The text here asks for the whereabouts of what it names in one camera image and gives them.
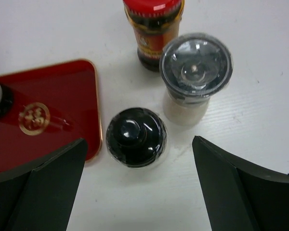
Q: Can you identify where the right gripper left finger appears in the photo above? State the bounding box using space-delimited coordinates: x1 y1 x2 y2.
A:
0 138 88 231

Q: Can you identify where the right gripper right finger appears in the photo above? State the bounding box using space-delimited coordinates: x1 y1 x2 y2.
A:
192 136 289 231

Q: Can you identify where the dark sauce bottle black cap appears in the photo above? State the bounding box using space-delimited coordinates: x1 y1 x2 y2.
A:
0 84 14 118

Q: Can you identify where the small black dome cap bottle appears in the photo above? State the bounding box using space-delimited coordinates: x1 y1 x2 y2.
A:
105 107 170 169

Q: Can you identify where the red rectangular tray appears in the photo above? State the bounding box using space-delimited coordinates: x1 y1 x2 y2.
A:
0 59 102 173

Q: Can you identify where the clear lid salt grinder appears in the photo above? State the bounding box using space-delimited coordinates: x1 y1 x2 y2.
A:
159 32 233 126

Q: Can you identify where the red lid chili jar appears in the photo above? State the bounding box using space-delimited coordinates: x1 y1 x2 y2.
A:
123 0 185 72

